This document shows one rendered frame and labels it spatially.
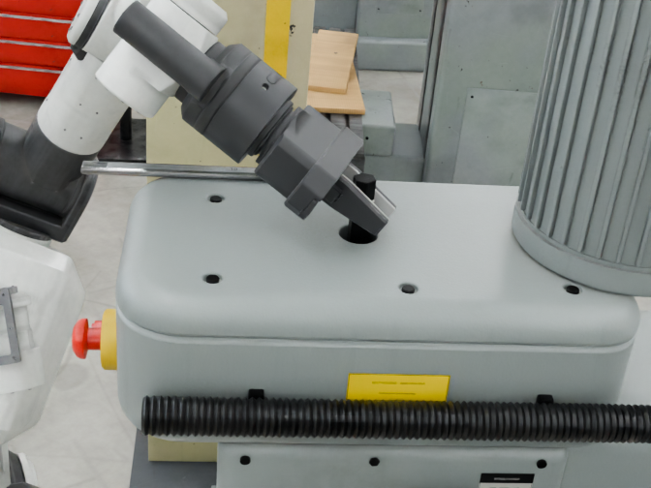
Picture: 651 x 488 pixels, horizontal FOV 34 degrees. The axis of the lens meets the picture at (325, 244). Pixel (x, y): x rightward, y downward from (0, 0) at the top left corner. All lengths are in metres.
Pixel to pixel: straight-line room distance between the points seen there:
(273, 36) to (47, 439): 1.62
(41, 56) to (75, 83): 4.51
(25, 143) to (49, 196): 0.07
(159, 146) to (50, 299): 1.51
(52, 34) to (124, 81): 4.78
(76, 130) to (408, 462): 0.59
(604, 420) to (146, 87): 0.50
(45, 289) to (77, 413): 2.36
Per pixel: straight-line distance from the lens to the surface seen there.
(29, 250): 1.40
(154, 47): 0.92
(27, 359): 1.28
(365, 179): 0.96
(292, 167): 0.94
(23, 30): 5.78
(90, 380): 3.88
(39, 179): 1.39
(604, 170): 0.93
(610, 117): 0.90
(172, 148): 2.86
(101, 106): 1.30
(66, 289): 1.40
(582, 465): 1.07
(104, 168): 1.08
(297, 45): 2.75
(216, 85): 0.94
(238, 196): 1.05
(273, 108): 0.94
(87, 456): 3.57
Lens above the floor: 2.38
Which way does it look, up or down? 30 degrees down
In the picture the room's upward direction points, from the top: 5 degrees clockwise
